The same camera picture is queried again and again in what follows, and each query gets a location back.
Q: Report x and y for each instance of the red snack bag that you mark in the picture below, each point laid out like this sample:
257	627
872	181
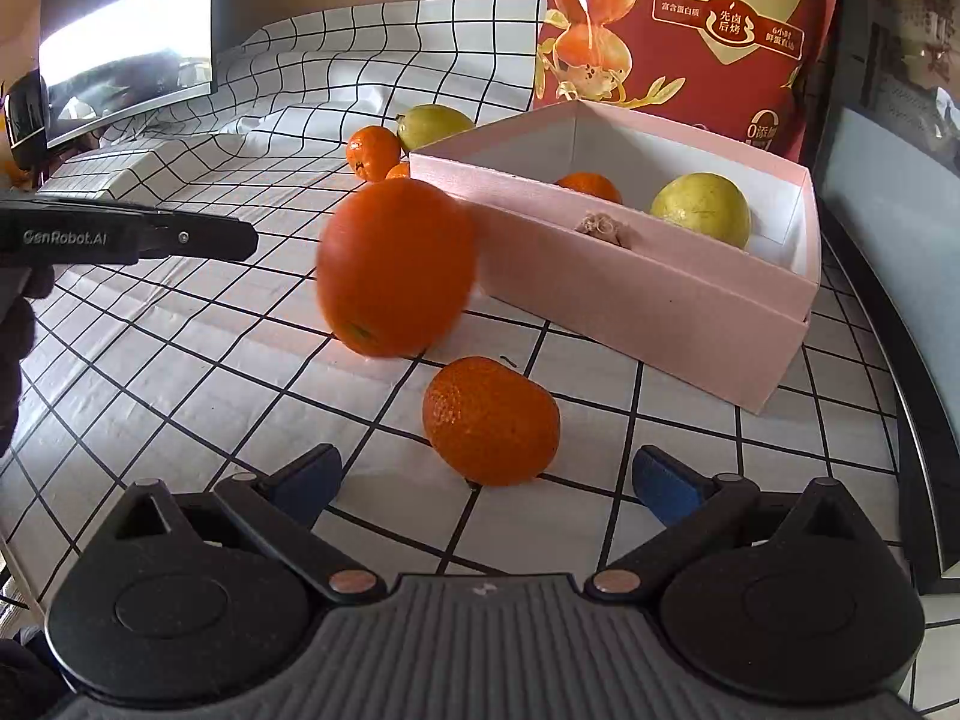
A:
675	52

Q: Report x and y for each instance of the large orange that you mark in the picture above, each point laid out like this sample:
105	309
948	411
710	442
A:
397	266

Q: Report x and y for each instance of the yellow-green guava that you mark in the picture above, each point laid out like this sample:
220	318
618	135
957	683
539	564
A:
701	208
433	127

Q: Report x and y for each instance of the pink cardboard box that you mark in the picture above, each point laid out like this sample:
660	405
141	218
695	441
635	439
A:
637	315

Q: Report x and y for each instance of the black curved monitor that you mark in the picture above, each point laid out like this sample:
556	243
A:
127	15

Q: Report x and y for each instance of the person's left hand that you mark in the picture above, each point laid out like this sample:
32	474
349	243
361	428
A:
15	360

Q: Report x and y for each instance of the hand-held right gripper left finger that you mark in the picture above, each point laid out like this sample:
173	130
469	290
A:
307	481

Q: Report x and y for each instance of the white black-checked cloth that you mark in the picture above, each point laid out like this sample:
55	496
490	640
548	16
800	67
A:
225	352

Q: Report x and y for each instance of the large black monitor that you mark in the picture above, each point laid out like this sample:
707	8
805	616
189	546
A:
885	165

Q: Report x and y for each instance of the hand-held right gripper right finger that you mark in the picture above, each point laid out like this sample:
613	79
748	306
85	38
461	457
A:
664	484

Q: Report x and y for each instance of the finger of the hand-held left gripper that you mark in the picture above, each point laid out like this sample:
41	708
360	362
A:
202	238

